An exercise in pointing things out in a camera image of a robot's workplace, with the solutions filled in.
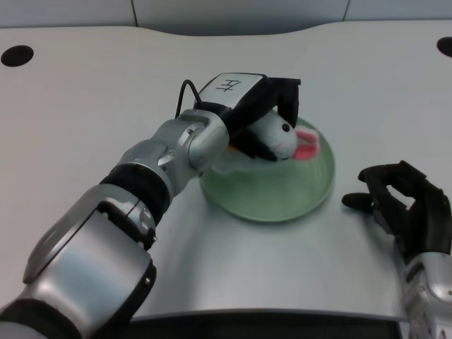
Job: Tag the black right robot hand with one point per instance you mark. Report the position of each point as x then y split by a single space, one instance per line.
411 208

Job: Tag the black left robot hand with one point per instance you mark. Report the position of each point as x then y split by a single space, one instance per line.
247 106

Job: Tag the white rabbit plush doll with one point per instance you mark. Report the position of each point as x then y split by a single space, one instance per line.
282 139

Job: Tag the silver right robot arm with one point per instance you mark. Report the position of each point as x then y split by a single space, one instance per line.
427 296

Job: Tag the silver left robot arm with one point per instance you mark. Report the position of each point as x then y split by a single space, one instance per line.
116 219

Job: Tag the green round plate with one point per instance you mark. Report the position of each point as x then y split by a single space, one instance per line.
282 190

